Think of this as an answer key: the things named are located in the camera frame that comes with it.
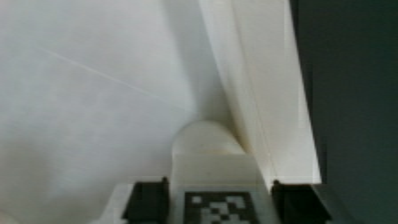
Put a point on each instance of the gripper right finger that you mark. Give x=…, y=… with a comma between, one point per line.
x=307, y=204

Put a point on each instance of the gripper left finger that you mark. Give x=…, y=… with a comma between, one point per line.
x=149, y=204

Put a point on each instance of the white table leg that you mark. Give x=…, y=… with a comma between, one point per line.
x=220, y=194

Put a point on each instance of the white square tabletop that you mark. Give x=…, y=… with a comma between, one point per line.
x=120, y=67

